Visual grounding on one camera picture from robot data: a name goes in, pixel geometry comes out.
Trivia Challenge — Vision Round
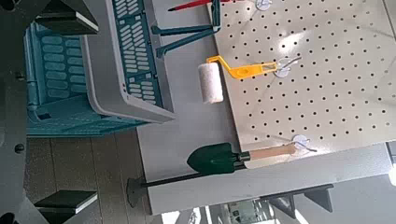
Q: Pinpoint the red yellow screwdriver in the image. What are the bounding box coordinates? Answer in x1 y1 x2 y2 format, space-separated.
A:
167 0 248 13

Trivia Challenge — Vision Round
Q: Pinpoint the beige perforated pegboard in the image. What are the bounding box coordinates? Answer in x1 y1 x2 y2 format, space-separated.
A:
206 0 396 171

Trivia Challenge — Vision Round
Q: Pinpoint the black shelf bracket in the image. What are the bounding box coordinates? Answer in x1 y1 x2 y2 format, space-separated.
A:
260 183 335 220

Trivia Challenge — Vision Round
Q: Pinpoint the yellow handled white paint roller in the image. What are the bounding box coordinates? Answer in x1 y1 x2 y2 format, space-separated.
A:
197 55 278 105

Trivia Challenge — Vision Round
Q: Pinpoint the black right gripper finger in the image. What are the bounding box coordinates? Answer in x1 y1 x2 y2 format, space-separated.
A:
33 189 98 224
34 0 99 35

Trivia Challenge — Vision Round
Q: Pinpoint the grey display back panel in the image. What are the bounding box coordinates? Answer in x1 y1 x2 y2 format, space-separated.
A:
135 0 394 217

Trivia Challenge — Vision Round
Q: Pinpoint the white pegboard hook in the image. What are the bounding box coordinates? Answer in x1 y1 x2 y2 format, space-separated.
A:
282 133 318 154
255 0 274 12
274 55 304 79

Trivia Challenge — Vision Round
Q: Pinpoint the green trowel with wooden handle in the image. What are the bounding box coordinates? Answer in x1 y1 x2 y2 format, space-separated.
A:
186 142 299 175

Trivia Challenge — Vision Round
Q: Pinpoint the black stand post with foot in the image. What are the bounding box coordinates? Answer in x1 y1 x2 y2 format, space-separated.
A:
125 163 248 209

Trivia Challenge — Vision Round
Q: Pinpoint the teal and grey plastic crate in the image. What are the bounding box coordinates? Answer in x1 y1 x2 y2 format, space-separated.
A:
23 0 177 138

